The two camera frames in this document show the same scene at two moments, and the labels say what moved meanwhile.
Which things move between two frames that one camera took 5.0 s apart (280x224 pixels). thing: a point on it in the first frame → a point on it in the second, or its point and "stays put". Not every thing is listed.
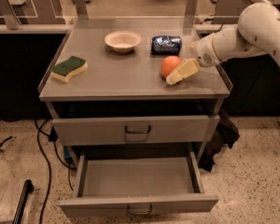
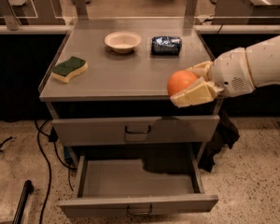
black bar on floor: x=28 y=189 stays put
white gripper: x=203 y=54 → x=230 y=73
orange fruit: x=169 y=64 → x=177 y=80
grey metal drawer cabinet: x=133 y=83 stays put
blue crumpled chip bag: x=166 y=45 stays put
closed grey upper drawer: x=138 y=130 stays put
